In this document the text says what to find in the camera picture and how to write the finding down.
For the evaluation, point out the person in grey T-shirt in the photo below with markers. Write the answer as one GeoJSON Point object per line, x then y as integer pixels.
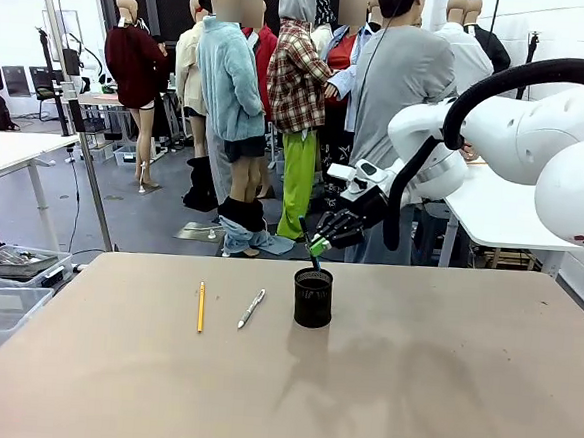
{"type": "Point", "coordinates": [396, 86]}

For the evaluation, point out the wooden pallet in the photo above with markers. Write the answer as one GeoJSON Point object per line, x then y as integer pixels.
{"type": "Point", "coordinates": [512, 258]}

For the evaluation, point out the black tripod stand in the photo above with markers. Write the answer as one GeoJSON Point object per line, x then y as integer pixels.
{"type": "Point", "coordinates": [532, 50]}

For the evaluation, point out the slanted metal pole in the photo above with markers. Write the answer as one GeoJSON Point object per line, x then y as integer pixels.
{"type": "Point", "coordinates": [86, 162]}

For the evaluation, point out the yellow pencil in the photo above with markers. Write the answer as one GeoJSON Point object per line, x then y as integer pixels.
{"type": "Point", "coordinates": [201, 308]}

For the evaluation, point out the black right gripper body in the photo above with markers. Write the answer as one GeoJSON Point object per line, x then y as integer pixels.
{"type": "Point", "coordinates": [368, 204]}

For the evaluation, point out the clear bin with metal parts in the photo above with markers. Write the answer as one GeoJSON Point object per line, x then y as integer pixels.
{"type": "Point", "coordinates": [18, 262]}

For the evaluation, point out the mannequin in beige jacket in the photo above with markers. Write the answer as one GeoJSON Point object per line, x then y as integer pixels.
{"type": "Point", "coordinates": [187, 66]}

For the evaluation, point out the silver pen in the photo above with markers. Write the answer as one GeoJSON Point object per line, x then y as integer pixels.
{"type": "Point", "coordinates": [251, 309]}

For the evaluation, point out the large clear plastic bin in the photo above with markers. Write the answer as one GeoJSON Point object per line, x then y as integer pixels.
{"type": "Point", "coordinates": [0, 309]}

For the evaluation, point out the white table with square legs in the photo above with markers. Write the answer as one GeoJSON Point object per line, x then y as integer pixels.
{"type": "Point", "coordinates": [497, 223]}

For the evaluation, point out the black mesh pen holder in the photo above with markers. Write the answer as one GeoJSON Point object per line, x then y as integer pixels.
{"type": "Point", "coordinates": [312, 303]}

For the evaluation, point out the mannequin in light blue fleece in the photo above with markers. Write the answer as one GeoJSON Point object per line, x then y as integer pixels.
{"type": "Point", "coordinates": [228, 84]}

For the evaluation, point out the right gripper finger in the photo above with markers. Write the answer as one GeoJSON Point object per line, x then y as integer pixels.
{"type": "Point", "coordinates": [334, 221]}
{"type": "Point", "coordinates": [350, 235]}

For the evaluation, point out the mannequin in black jacket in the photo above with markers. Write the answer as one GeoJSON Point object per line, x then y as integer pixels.
{"type": "Point", "coordinates": [494, 45]}

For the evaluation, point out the mannequin in plaid hooded shirt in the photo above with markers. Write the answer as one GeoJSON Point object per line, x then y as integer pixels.
{"type": "Point", "coordinates": [297, 79]}

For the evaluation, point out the figure in red top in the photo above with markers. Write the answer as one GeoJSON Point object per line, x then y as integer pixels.
{"type": "Point", "coordinates": [341, 57]}

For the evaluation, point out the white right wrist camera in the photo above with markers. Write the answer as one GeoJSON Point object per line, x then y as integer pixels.
{"type": "Point", "coordinates": [368, 170]}

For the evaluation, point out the mannequin in white shirt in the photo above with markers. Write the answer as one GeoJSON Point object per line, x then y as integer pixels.
{"type": "Point", "coordinates": [466, 51]}

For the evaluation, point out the white table with round legs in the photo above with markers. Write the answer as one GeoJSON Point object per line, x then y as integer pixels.
{"type": "Point", "coordinates": [11, 151]}

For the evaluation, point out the mannequin in dark garment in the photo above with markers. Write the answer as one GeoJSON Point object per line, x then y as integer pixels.
{"type": "Point", "coordinates": [374, 9]}

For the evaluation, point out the black office chair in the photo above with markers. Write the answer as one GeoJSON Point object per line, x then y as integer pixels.
{"type": "Point", "coordinates": [44, 86]}

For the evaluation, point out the mannequin in maroon sweater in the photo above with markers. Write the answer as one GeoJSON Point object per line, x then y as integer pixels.
{"type": "Point", "coordinates": [132, 62]}

